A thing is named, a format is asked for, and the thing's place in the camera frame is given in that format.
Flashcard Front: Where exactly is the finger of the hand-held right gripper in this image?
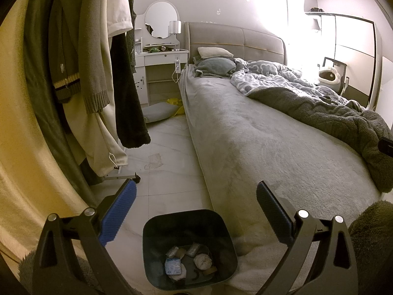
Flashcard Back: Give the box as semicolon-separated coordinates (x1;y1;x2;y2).
378;137;393;155

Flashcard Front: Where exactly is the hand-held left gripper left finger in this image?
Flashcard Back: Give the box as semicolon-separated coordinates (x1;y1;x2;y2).
35;179;137;295

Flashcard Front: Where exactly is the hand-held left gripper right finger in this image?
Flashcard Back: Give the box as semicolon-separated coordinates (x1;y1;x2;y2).
256;181;360;295

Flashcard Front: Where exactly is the dark plastic waste bin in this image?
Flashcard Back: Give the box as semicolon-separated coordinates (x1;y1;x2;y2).
142;209;238;292

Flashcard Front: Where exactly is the trash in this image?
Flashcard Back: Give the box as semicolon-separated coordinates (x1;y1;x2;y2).
164;257;187;276

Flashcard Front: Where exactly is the white rolling clothes rack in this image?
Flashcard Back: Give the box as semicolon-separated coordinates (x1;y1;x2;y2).
103;172;141;185

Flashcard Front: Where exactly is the grey bed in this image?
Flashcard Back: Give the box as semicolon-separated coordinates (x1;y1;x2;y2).
179;21;390;255

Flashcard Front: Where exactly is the beige long coat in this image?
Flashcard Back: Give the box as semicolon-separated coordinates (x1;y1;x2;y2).
66;107;129;177

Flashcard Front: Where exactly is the grey fleece blanket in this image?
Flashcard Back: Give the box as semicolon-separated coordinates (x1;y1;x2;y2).
247;81;393;192

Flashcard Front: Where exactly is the white fluffy cat bed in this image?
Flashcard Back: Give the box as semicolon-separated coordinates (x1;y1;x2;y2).
318;67;341;85

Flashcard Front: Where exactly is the person's fuzzy grey robe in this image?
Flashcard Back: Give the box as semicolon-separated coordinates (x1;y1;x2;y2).
18;201;393;295

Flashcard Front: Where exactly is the white wardrobe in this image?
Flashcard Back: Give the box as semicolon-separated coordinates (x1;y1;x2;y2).
304;12;384;111

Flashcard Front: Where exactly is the grey cushioned stool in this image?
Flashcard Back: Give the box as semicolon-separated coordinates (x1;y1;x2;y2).
143;103;179;123

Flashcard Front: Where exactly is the black jacket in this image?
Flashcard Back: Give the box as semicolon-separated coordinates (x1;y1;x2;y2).
109;32;152;148

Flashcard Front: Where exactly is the yellow plastic bag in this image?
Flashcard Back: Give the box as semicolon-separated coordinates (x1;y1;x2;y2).
166;98;185;116

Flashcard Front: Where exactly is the patterned blue-grey duvet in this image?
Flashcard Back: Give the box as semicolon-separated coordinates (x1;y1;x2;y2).
230;58;366;111

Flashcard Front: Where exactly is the white dressing table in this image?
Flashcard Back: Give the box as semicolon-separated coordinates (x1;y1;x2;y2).
133;28;190;105

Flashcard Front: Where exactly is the dark green curtain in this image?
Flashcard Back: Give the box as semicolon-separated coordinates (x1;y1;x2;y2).
24;0;93;195

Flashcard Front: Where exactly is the grey pillow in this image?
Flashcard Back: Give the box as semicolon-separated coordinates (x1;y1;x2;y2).
193;57;236;77

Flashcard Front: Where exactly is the beige pillow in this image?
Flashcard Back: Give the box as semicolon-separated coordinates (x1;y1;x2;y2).
197;47;234;59

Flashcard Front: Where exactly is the round mirror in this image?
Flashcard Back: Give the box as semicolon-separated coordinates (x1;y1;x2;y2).
144;1;180;39

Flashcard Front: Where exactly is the dark green knit dress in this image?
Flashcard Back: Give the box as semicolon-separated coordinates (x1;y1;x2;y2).
126;0;137;74

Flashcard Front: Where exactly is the white shirt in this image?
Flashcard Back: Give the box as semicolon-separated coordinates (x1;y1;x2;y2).
101;0;134;37

